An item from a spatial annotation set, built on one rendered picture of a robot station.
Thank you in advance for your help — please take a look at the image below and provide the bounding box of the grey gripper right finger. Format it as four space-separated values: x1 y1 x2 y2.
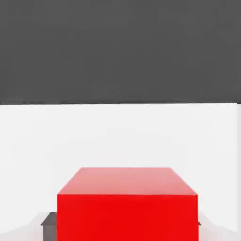
197 211 238 241

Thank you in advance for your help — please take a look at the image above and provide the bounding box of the small red cube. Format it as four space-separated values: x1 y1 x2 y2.
56 167 199 241

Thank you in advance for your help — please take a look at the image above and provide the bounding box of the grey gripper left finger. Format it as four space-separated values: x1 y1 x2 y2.
3 212 58 241

